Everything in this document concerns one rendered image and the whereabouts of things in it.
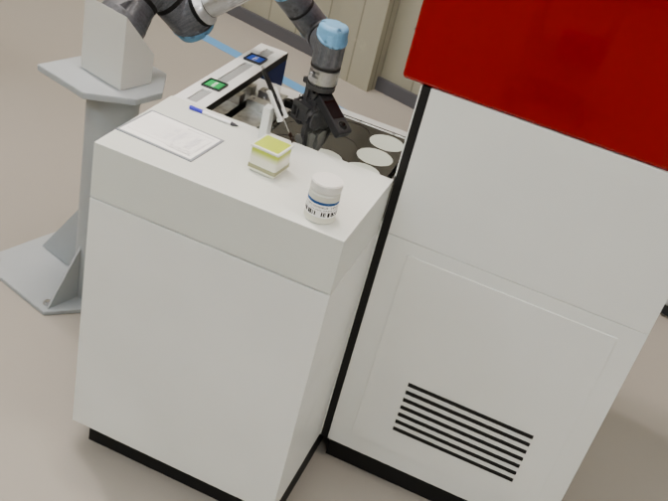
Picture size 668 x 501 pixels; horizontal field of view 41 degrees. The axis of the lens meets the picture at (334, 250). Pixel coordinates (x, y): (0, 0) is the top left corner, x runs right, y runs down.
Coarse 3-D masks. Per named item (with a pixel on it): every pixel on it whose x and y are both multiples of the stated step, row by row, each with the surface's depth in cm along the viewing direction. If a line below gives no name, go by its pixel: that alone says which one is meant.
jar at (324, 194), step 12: (312, 180) 191; (324, 180) 191; (336, 180) 192; (312, 192) 191; (324, 192) 190; (336, 192) 190; (312, 204) 192; (324, 204) 191; (336, 204) 193; (312, 216) 193; (324, 216) 193
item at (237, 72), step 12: (252, 48) 272; (264, 48) 274; (240, 60) 262; (276, 60) 268; (216, 72) 251; (228, 72) 253; (240, 72) 256; (252, 72) 256; (192, 84) 240; (180, 96) 233; (192, 96) 235; (204, 96) 237; (216, 96) 237
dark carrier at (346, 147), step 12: (288, 120) 249; (348, 120) 258; (276, 132) 241; (300, 132) 245; (360, 132) 253; (372, 132) 254; (384, 132) 256; (324, 144) 242; (336, 144) 243; (348, 144) 245; (360, 144) 246; (372, 144) 248; (348, 156) 239; (396, 156) 245; (384, 168) 237
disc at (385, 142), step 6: (372, 138) 251; (378, 138) 252; (384, 138) 253; (390, 138) 254; (396, 138) 255; (378, 144) 249; (384, 144) 250; (390, 144) 250; (396, 144) 251; (402, 144) 252; (390, 150) 247; (396, 150) 248
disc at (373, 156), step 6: (360, 150) 243; (366, 150) 244; (372, 150) 245; (378, 150) 246; (360, 156) 240; (366, 156) 241; (372, 156) 242; (378, 156) 243; (384, 156) 243; (390, 156) 244; (366, 162) 238; (372, 162) 239; (378, 162) 240; (384, 162) 240; (390, 162) 241
